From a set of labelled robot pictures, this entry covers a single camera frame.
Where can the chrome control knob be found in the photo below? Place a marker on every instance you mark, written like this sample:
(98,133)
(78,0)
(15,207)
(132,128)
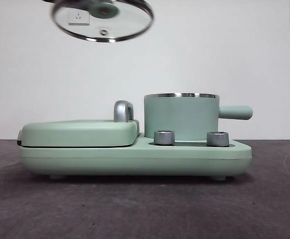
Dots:
(217,138)
(164,137)

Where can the mint green breakfast maker base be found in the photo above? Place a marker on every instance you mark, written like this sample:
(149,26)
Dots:
(135,161)

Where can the mint green steamer pot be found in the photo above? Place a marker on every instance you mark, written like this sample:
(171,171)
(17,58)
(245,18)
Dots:
(185,117)

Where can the white wall socket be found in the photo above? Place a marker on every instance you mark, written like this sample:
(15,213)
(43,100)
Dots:
(79,17)

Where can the glass pot lid green knob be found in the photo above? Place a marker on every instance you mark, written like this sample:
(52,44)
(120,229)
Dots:
(105,11)

